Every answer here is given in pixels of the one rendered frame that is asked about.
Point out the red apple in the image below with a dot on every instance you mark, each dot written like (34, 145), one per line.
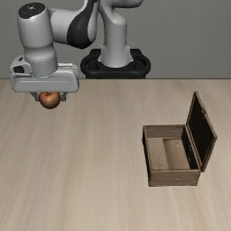
(49, 100)

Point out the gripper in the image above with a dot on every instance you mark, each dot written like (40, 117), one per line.
(45, 81)

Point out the wooden box lid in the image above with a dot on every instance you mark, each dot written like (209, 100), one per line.
(201, 132)

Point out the wooden box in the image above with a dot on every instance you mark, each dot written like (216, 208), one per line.
(168, 156)

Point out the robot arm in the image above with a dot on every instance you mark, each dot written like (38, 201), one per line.
(114, 42)

